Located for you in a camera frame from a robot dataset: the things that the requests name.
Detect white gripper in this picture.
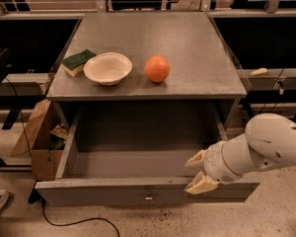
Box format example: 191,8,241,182
185,141,244,195

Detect grey top drawer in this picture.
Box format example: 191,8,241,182
36,101,259,206

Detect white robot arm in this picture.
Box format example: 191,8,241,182
185,114,296,195

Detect grey wooden drawer cabinet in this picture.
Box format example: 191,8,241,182
45,11,248,140

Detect orange fruit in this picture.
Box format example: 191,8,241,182
145,55,170,83

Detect yellow foam scrap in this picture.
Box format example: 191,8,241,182
250,67,267,76

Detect white ceramic bowl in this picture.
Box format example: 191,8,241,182
84,52,132,86

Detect brown cardboard box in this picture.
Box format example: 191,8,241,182
11,100,63,181

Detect green yellow sponge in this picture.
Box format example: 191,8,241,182
61,49,96,77

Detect black table leg left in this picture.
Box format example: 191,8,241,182
2,109,21,130

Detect black floor cable right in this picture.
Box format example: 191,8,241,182
256,68,287,116

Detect black floor cable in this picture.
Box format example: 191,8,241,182
3,77,121,237
256,68,287,116

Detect black floor cable left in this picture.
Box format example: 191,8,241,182
3,77,121,237

